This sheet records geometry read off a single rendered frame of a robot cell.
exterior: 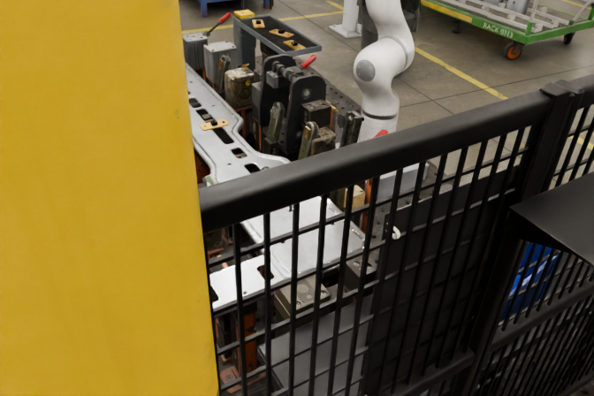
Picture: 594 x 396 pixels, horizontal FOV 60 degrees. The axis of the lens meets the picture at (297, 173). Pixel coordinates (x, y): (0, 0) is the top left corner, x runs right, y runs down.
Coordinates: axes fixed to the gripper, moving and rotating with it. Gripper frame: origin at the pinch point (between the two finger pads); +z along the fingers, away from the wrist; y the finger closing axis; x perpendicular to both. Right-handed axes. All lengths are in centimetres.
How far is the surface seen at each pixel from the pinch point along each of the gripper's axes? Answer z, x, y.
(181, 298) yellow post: -36, 166, 20
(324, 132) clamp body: 16, 63, -11
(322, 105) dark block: 11, 57, -12
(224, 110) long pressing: 22.5, 34.4, 14.7
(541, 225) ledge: -20, 147, -13
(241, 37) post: 14.5, -9.9, 5.2
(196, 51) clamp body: 21.0, -14.3, 22.6
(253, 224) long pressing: 23, 91, 11
